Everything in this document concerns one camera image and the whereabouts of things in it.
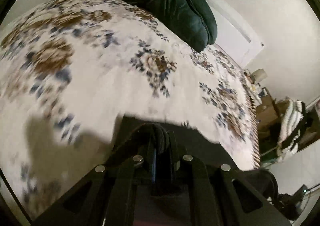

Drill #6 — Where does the brown cardboard box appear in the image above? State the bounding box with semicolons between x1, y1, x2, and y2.
256;87;280;131

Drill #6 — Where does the white nightstand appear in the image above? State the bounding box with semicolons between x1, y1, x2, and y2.
245;75;263;106

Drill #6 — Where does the floral bed blanket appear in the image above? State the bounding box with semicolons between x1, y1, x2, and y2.
1;0;260;219

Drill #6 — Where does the beige bedside lamp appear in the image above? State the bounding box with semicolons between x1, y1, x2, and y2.
251;69;267;84

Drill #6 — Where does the white bed headboard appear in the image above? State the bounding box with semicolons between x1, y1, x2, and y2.
206;0;265;68

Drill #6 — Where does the dark green folded duvet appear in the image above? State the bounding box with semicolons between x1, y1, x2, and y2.
123;0;217;52

